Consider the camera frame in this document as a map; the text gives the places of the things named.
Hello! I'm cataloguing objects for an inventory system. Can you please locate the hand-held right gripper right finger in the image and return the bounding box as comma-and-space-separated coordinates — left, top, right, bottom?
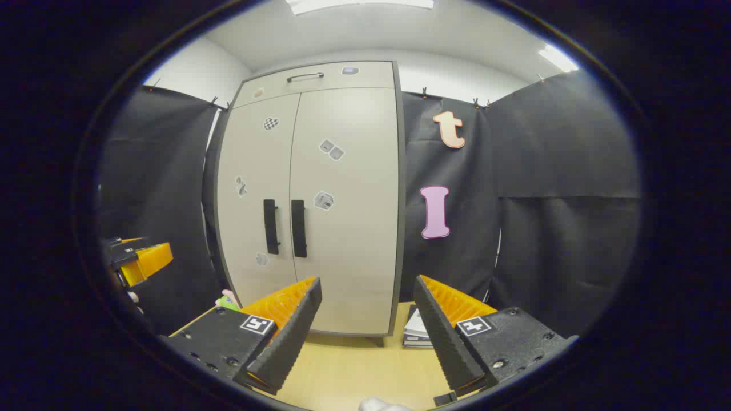
413, 275, 577, 400

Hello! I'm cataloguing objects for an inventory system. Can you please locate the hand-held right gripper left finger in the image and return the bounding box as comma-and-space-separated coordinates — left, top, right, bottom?
162, 277, 323, 396

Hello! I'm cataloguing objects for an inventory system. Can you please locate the grey cabinet door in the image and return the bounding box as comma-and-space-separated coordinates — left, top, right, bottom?
288, 87, 399, 335
217, 93, 301, 309

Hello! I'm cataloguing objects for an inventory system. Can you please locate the black door handle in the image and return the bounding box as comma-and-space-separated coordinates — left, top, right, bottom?
291, 199, 308, 259
263, 199, 280, 255

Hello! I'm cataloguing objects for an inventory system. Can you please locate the grey double-door shoe cabinet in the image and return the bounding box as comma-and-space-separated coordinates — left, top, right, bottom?
203, 60, 407, 348

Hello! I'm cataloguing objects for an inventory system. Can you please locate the grey cabinet drawer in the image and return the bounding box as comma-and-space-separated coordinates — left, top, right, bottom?
233, 61, 396, 109

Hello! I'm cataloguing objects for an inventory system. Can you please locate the stack of books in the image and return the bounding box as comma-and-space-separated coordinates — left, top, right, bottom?
403, 304, 435, 349

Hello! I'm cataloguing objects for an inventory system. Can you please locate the green and pink toy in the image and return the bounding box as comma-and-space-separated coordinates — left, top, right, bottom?
215, 289, 242, 312

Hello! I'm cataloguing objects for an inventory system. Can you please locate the black backdrop cloth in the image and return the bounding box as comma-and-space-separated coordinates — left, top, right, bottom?
98, 70, 643, 337

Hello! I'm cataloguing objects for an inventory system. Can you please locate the small ceiling light panel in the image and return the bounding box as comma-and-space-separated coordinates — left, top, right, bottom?
537, 44, 580, 74

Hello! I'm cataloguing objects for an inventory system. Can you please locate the large ceiling light panel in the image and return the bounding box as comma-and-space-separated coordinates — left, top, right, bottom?
286, 0, 435, 15

